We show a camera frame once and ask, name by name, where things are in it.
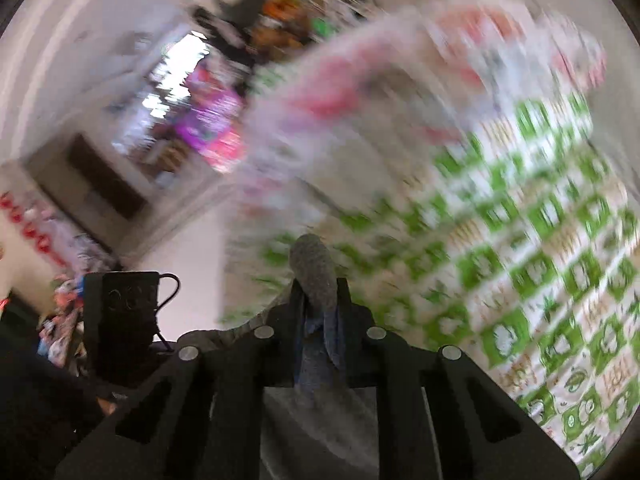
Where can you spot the purple pink hanging cloth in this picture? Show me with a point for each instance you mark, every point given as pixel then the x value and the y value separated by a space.
pixel 212 120

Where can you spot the pink floral blanket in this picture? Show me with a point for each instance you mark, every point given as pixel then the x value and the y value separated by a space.
pixel 360 100

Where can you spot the dark wooden cabinet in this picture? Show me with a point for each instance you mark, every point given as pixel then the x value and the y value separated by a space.
pixel 107 177

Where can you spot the grey pants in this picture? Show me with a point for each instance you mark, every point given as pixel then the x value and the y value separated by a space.
pixel 312 270

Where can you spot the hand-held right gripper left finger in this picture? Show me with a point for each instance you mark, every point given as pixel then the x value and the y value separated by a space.
pixel 235 385

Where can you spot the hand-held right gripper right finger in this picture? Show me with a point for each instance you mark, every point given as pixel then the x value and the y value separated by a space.
pixel 390 370

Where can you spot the green checked bedsheet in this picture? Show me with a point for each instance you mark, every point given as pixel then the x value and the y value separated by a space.
pixel 525 270

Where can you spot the person's left forearm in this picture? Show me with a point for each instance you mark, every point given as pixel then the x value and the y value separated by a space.
pixel 40 400

